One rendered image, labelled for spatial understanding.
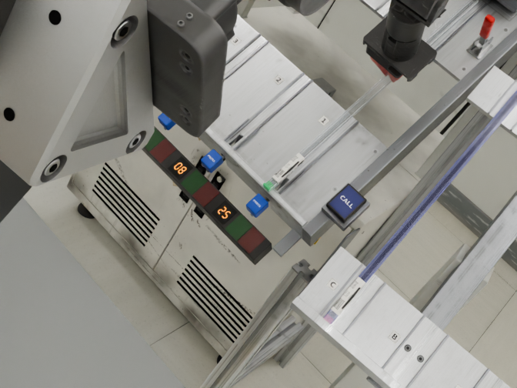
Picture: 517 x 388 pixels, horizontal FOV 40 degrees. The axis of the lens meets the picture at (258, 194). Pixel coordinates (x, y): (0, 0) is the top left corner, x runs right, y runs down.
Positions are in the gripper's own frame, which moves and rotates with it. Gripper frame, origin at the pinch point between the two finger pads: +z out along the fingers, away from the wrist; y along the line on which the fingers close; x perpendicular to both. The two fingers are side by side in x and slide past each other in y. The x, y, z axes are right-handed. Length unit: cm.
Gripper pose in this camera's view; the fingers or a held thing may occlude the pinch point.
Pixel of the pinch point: (392, 74)
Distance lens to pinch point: 122.8
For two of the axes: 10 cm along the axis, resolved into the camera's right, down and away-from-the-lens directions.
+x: -7.2, 6.6, -1.9
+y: -6.9, -6.7, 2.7
